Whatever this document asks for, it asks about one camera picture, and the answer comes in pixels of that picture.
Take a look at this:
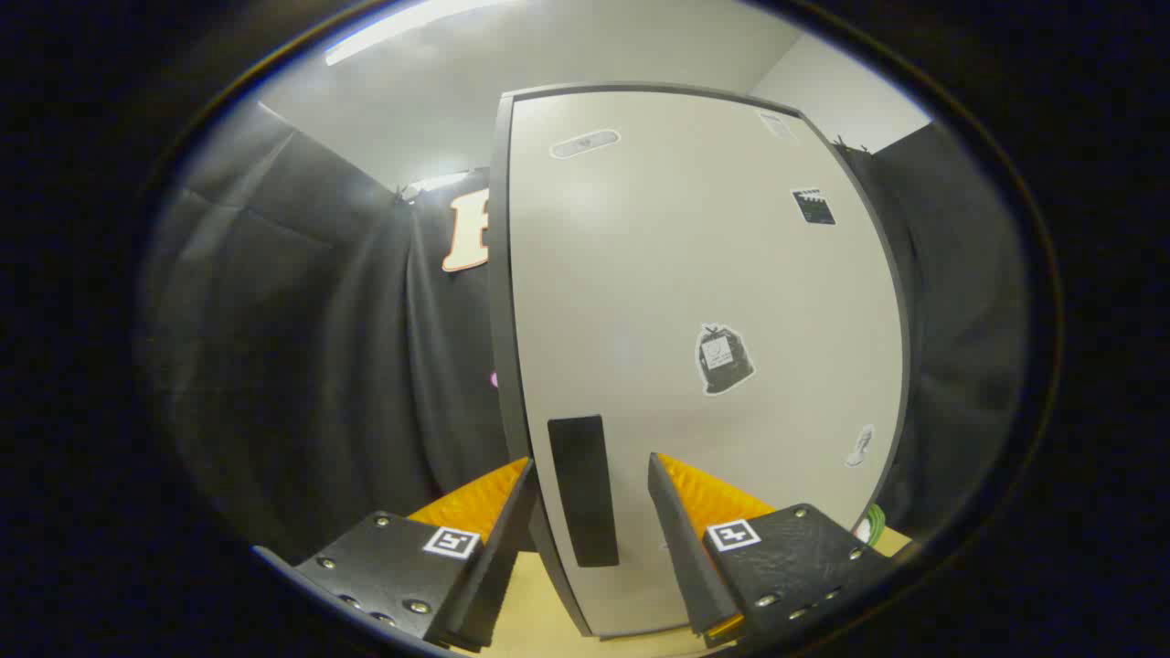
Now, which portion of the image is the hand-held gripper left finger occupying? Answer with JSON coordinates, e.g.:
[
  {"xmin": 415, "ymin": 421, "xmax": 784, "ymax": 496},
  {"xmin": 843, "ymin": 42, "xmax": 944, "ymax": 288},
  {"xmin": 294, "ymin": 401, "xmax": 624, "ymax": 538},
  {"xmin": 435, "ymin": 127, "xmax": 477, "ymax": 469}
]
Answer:
[{"xmin": 294, "ymin": 457, "xmax": 542, "ymax": 653}]

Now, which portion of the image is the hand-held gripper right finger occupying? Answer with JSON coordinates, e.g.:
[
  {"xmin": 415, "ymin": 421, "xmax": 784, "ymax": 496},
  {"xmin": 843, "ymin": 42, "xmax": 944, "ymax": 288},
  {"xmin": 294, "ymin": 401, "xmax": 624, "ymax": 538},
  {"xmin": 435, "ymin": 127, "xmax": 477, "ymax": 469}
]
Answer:
[{"xmin": 647, "ymin": 451, "xmax": 895, "ymax": 650}]

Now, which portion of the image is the black door handle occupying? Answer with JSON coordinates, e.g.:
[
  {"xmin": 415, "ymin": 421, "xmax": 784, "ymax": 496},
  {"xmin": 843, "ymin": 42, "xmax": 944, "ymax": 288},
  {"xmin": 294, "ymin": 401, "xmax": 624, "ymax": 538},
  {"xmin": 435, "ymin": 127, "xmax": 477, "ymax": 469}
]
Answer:
[{"xmin": 547, "ymin": 415, "xmax": 621, "ymax": 568}]

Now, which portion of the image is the grey shoe cabinet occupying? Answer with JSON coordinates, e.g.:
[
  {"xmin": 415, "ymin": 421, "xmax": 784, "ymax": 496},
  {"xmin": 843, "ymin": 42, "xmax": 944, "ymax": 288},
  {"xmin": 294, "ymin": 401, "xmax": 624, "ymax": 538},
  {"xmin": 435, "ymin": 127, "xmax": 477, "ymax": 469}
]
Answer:
[{"xmin": 487, "ymin": 82, "xmax": 913, "ymax": 639}]

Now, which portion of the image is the green white striped object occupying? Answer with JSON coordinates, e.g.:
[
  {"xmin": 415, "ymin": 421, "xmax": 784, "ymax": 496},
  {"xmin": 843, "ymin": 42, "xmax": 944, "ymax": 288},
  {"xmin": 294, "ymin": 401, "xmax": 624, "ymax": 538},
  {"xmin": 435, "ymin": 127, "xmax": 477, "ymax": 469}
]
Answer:
[{"xmin": 854, "ymin": 503, "xmax": 888, "ymax": 550}]

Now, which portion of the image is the black backdrop cloth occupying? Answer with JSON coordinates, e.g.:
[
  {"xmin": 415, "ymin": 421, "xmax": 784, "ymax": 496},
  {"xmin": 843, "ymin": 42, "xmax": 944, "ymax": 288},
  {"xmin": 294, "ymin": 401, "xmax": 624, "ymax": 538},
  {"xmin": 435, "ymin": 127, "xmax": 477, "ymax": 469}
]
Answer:
[{"xmin": 142, "ymin": 101, "xmax": 1034, "ymax": 564}]

